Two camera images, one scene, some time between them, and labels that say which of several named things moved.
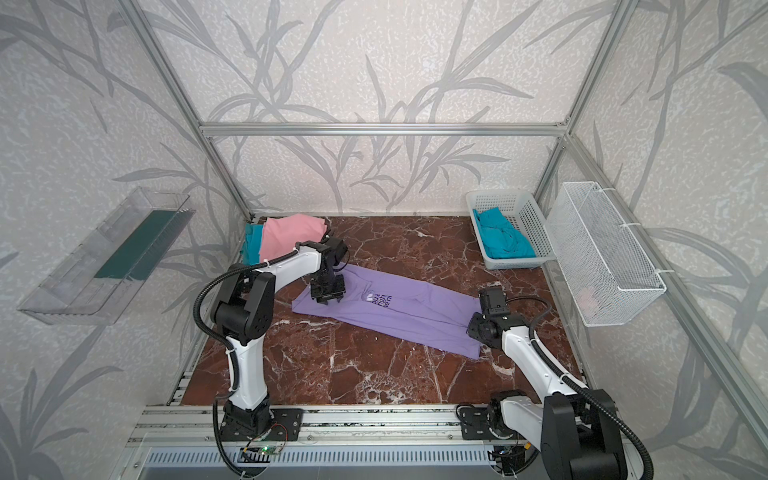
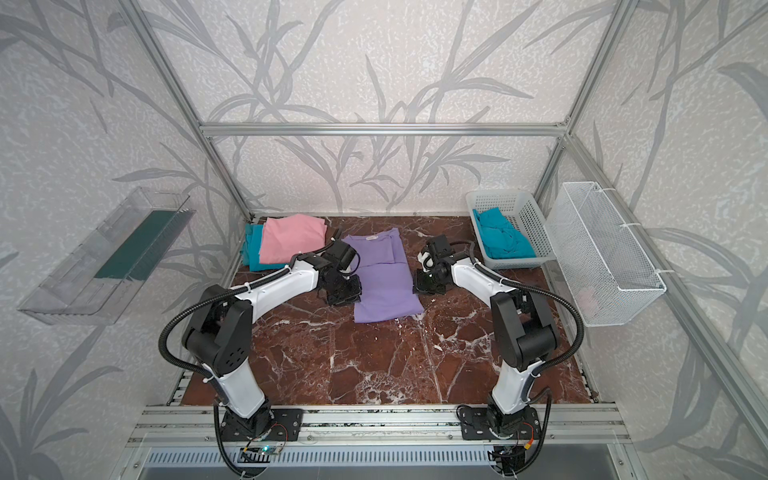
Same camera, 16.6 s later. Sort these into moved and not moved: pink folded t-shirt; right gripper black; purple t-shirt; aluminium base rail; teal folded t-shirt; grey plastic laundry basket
Moved: right gripper black; purple t-shirt
Not moved: grey plastic laundry basket; teal folded t-shirt; aluminium base rail; pink folded t-shirt
